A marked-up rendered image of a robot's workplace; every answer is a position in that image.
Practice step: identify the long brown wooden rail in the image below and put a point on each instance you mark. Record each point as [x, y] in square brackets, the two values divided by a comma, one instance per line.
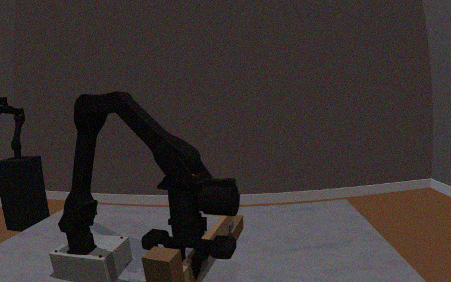
[220, 228]

